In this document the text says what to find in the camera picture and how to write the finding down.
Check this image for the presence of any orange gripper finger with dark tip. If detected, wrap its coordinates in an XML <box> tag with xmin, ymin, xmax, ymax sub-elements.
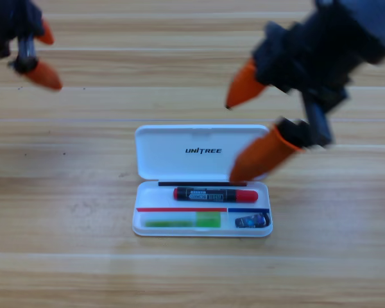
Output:
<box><xmin>225</xmin><ymin>58</ymin><xmax>268</xmax><ymax>110</ymax></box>

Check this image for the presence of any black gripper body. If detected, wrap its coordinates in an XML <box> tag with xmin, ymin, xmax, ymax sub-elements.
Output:
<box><xmin>252</xmin><ymin>0</ymin><xmax>385</xmax><ymax>149</ymax></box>
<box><xmin>0</xmin><ymin>0</ymin><xmax>46</xmax><ymax>75</ymax></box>

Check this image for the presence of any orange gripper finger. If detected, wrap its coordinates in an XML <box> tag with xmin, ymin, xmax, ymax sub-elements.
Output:
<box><xmin>228</xmin><ymin>117</ymin><xmax>312</xmax><ymax>186</ymax></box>
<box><xmin>35</xmin><ymin>19</ymin><xmax>56</xmax><ymax>46</ymax></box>
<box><xmin>21</xmin><ymin>59</ymin><xmax>64</xmax><ymax>91</ymax></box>

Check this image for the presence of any red and black marker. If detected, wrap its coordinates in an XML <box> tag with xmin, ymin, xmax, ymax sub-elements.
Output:
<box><xmin>173</xmin><ymin>187</ymin><xmax>259</xmax><ymax>203</ymax></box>

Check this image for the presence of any small dark blue eraser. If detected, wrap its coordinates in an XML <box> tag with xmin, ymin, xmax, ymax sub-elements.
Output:
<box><xmin>234</xmin><ymin>212</ymin><xmax>271</xmax><ymax>229</ymax></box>

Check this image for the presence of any white Unitree pencil case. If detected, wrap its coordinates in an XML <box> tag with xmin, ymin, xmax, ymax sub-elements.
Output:
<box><xmin>132</xmin><ymin>124</ymin><xmax>273</xmax><ymax>238</ymax></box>

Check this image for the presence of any green highlighter pen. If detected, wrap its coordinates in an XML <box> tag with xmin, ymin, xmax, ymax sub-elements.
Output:
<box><xmin>144</xmin><ymin>210</ymin><xmax>221</xmax><ymax>228</ymax></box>

